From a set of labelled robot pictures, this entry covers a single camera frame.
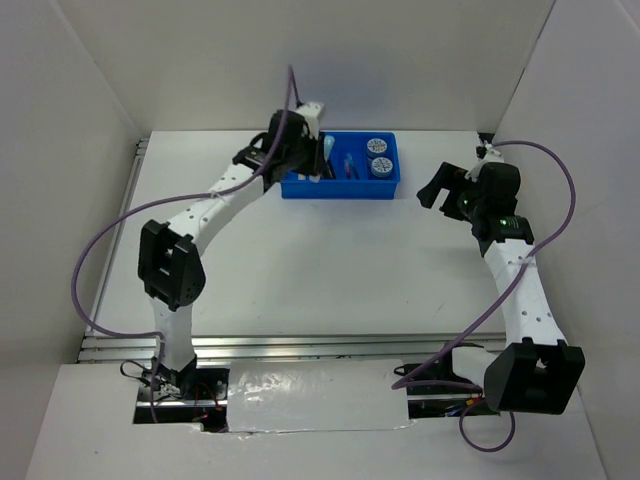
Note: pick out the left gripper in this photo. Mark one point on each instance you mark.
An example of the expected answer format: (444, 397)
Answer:
(316, 165)

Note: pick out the light blue highlighter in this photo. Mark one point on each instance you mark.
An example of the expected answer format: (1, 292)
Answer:
(329, 142)

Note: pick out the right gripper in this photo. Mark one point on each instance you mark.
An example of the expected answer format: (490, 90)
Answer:
(450, 177)

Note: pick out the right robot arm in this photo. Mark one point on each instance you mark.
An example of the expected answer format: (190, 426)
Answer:
(538, 370)

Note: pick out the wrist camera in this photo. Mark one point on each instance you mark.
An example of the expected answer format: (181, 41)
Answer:
(313, 113)
(486, 153)

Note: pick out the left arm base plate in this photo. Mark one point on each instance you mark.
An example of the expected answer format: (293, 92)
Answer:
(202, 401)

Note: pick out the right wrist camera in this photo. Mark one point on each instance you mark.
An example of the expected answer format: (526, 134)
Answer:
(486, 153)

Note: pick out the white foil sheet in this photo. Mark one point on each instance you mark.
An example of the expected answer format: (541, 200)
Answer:
(315, 396)

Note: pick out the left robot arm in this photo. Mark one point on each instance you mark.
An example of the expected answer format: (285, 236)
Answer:
(170, 253)

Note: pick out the red gel pen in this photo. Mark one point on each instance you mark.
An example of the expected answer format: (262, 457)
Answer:
(347, 162)

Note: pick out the blue plastic divided bin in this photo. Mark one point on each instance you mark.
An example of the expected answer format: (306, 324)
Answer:
(334, 185)

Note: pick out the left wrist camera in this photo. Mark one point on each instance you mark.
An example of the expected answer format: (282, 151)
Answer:
(313, 113)

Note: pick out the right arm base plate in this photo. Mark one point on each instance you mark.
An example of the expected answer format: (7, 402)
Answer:
(441, 393)

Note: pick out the blue gel pen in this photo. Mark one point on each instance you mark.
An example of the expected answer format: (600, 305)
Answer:
(353, 172)

